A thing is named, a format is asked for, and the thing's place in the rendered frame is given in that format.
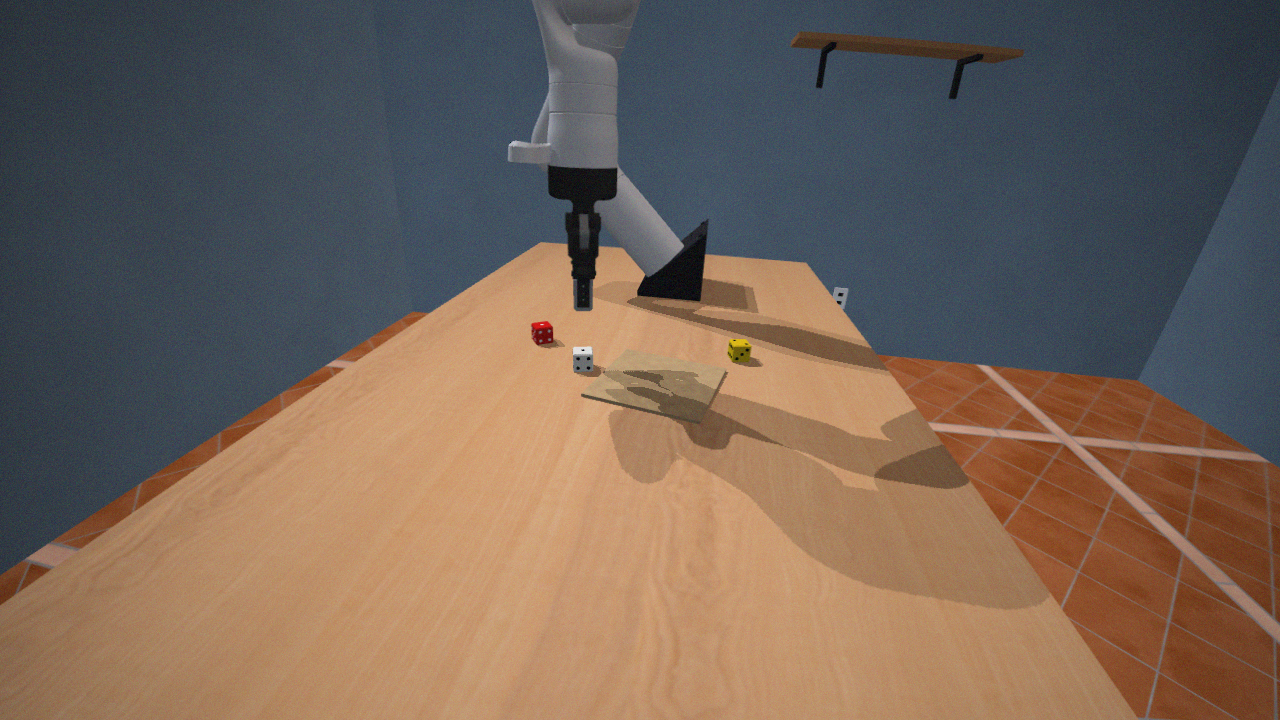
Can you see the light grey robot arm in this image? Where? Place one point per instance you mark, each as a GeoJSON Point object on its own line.
{"type": "Point", "coordinates": [582, 131]}

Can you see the yellow die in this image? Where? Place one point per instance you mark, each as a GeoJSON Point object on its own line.
{"type": "Point", "coordinates": [739, 350]}

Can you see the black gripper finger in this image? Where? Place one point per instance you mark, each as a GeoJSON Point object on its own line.
{"type": "Point", "coordinates": [582, 263]}
{"type": "Point", "coordinates": [585, 248]}

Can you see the red die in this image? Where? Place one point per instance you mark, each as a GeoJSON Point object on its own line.
{"type": "Point", "coordinates": [542, 332]}

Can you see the white die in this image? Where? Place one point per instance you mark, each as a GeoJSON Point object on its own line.
{"type": "Point", "coordinates": [582, 359]}

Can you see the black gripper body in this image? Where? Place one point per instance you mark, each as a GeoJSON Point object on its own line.
{"type": "Point", "coordinates": [582, 186]}

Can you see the tan square mat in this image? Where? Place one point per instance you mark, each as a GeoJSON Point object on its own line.
{"type": "Point", "coordinates": [658, 384]}

